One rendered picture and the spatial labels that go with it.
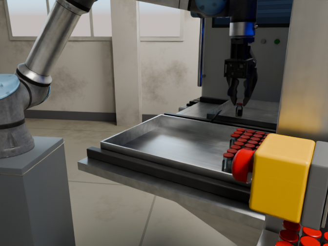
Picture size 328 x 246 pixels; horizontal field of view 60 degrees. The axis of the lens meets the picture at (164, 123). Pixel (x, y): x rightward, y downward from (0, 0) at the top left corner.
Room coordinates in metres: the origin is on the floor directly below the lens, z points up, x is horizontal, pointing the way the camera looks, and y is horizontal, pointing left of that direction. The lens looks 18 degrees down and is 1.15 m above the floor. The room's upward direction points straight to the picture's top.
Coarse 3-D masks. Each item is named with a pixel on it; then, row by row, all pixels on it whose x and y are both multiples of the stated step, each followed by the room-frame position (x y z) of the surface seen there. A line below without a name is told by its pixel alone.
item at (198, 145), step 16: (144, 128) 0.74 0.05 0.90; (160, 128) 0.78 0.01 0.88; (176, 128) 0.78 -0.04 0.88; (192, 128) 0.76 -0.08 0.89; (208, 128) 0.74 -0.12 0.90; (224, 128) 0.71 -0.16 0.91; (112, 144) 0.58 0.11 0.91; (128, 144) 0.66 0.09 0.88; (144, 144) 0.66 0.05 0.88; (160, 144) 0.66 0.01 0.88; (176, 144) 0.66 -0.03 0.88; (192, 144) 0.66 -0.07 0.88; (208, 144) 0.66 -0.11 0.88; (224, 144) 0.66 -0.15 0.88; (144, 160) 0.53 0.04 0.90; (160, 160) 0.51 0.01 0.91; (176, 160) 0.50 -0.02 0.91; (192, 160) 0.57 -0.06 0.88; (208, 160) 0.57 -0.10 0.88; (208, 176) 0.46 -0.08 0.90; (224, 176) 0.45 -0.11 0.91
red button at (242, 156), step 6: (240, 150) 0.31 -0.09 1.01; (246, 150) 0.31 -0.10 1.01; (234, 156) 0.31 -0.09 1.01; (240, 156) 0.30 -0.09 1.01; (246, 156) 0.30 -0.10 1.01; (252, 156) 0.31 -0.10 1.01; (234, 162) 0.30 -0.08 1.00; (240, 162) 0.30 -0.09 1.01; (246, 162) 0.30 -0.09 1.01; (252, 162) 0.31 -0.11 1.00; (234, 168) 0.30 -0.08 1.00; (240, 168) 0.30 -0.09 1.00; (246, 168) 0.29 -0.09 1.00; (252, 168) 0.30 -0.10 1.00; (234, 174) 0.30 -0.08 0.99; (240, 174) 0.30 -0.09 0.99; (246, 174) 0.29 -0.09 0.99; (240, 180) 0.30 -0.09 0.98; (246, 180) 0.29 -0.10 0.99
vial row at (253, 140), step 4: (256, 132) 0.62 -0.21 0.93; (260, 132) 0.62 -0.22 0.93; (256, 136) 0.59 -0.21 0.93; (260, 136) 0.59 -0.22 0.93; (252, 140) 0.57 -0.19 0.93; (256, 140) 0.57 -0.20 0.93; (260, 140) 0.59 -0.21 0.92; (248, 144) 0.55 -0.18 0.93; (252, 144) 0.55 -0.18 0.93; (256, 144) 0.55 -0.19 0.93; (244, 148) 0.53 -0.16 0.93; (248, 148) 0.53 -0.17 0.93; (252, 148) 0.53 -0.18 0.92
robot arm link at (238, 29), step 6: (234, 24) 0.87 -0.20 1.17; (240, 24) 0.86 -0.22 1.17; (246, 24) 0.86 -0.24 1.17; (252, 24) 0.86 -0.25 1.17; (234, 30) 0.87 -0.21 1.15; (240, 30) 0.86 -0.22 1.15; (246, 30) 0.86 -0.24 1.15; (252, 30) 0.86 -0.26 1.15; (234, 36) 0.87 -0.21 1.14; (240, 36) 0.86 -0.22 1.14; (246, 36) 0.86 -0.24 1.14; (252, 36) 0.88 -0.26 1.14
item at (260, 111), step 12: (216, 108) 0.89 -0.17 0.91; (228, 108) 1.00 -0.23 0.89; (252, 108) 1.01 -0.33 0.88; (264, 108) 0.99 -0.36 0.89; (276, 108) 0.97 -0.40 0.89; (228, 120) 0.79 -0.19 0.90; (240, 120) 0.78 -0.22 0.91; (252, 120) 0.76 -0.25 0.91; (264, 120) 0.87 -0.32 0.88; (276, 120) 0.87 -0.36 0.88
